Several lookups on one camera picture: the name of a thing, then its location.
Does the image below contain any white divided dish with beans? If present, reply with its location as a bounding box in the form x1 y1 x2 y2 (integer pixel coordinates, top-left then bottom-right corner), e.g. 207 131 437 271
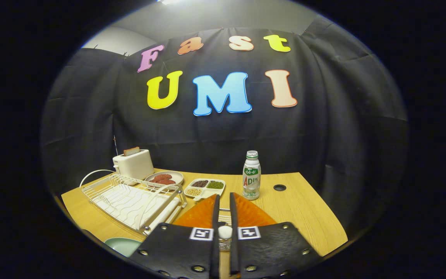
184 178 226 201

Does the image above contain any white toaster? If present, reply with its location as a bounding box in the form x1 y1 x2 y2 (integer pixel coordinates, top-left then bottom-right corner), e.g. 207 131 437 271
113 149 154 180

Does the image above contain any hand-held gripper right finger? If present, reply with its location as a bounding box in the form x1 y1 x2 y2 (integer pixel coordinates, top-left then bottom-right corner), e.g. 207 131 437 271
229 193 322 277

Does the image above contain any white wire dish rack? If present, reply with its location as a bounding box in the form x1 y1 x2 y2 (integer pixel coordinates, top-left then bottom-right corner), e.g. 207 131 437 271
80 169 188 236

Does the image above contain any spoon with blue striped handle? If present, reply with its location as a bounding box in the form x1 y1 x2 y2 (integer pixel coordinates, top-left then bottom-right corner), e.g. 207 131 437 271
218 226 233 251

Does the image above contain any black backdrop cloth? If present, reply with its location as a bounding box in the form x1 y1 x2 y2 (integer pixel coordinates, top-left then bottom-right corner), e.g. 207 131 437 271
40 15 408 233

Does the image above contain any beige round plate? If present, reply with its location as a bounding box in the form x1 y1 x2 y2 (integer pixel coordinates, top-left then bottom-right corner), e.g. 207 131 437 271
145 171 184 186

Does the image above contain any white drink bottle green label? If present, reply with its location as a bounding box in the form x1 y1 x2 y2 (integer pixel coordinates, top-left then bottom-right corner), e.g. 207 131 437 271
242 150 261 200

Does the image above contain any light green plate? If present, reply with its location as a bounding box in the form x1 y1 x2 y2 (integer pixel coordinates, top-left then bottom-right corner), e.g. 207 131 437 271
104 238 143 257

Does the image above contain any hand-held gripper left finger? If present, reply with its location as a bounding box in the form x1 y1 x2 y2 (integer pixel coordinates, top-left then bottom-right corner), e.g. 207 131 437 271
129 194 220 279

